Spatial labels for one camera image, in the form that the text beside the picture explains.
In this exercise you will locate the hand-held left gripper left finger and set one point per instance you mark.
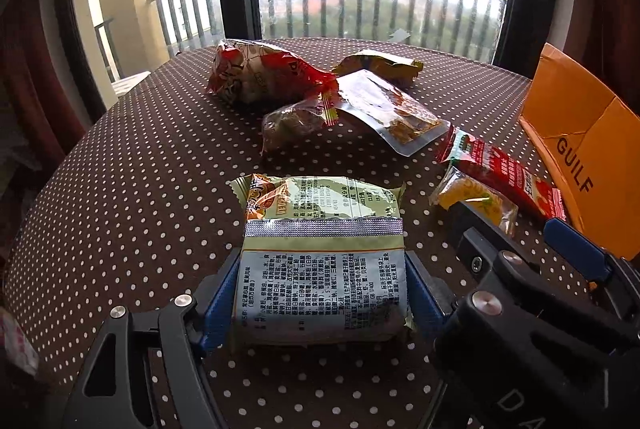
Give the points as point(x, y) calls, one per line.
point(220, 309)

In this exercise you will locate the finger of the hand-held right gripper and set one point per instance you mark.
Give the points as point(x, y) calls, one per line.
point(475, 239)
point(575, 249)

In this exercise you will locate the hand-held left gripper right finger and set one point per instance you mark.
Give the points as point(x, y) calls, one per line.
point(425, 299)

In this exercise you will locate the small bright yellow snack packet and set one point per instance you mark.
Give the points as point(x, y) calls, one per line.
point(475, 196)

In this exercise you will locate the long red snack packet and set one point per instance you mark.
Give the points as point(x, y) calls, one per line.
point(500, 169)

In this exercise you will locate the pale green snack packet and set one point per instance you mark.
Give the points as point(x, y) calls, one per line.
point(320, 279)

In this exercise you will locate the orange cardboard box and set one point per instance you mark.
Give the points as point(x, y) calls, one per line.
point(565, 99)

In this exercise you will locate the clear vacuum pack brown meat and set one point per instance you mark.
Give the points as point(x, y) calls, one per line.
point(385, 109)

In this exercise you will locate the mustard yellow snack packet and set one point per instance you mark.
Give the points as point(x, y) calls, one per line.
point(380, 64)

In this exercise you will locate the large red white snack bag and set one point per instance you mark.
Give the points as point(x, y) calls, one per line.
point(260, 74)

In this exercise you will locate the brown polka dot tablecloth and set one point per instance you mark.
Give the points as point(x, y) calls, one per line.
point(150, 159)

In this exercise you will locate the brown bun packet red ends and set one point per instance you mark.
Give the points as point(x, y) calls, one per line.
point(295, 124)

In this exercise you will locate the white red-print plastic bag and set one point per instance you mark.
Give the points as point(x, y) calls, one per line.
point(17, 344)

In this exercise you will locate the grey paper scrap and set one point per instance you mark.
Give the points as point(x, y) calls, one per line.
point(400, 35)

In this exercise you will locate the white outdoor unit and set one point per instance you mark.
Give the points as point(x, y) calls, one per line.
point(131, 84)

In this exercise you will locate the dark brown curtain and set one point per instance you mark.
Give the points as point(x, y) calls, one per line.
point(610, 9)

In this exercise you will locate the dark red curtain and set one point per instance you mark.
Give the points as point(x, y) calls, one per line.
point(30, 84)

